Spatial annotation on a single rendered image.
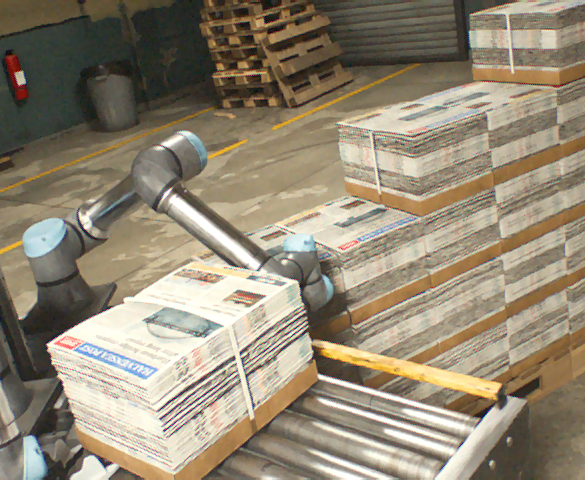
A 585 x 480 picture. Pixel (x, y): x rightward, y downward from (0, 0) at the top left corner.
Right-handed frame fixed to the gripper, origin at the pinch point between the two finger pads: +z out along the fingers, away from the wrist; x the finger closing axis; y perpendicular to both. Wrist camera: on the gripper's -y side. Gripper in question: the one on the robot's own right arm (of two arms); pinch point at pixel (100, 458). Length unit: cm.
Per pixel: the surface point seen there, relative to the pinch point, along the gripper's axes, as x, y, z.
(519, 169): -17, 6, 150
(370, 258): 4, -2, 95
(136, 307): 0.1, 23.3, 16.8
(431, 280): -3, -16, 113
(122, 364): -15.5, 23.7, 1.3
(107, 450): -4.8, 4.0, -0.6
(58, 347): 1.0, 23.8, -0.2
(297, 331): -23.7, 14.0, 33.7
